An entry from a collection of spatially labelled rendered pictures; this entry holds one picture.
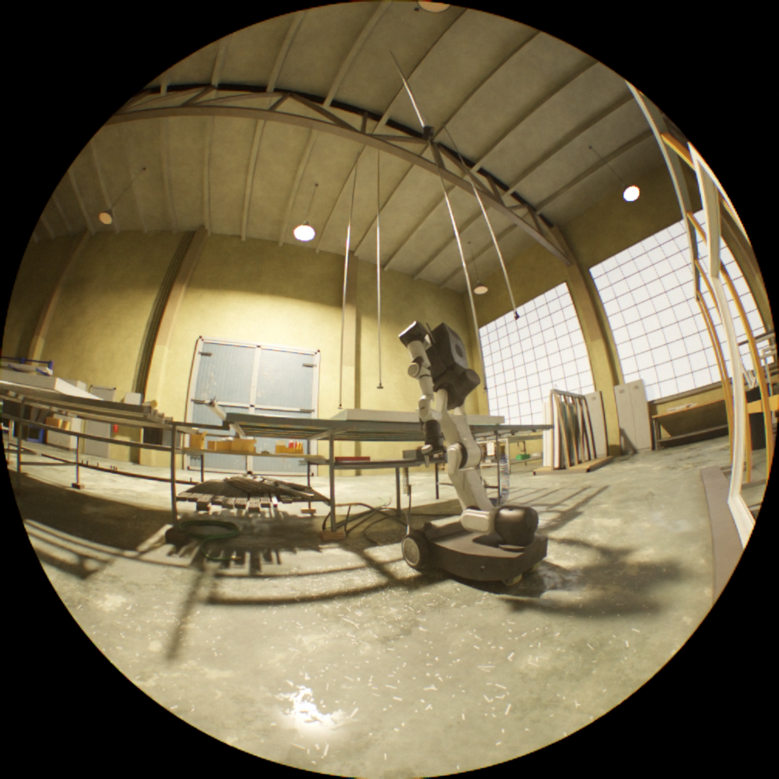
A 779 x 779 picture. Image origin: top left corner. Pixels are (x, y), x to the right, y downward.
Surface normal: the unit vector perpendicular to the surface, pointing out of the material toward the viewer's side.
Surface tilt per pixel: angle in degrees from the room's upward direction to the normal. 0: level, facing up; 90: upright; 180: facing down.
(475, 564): 90
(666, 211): 90
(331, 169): 180
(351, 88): 180
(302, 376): 90
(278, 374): 90
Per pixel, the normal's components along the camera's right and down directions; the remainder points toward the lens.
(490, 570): -0.65, -0.17
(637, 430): -0.89, -0.09
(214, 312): 0.46, -0.22
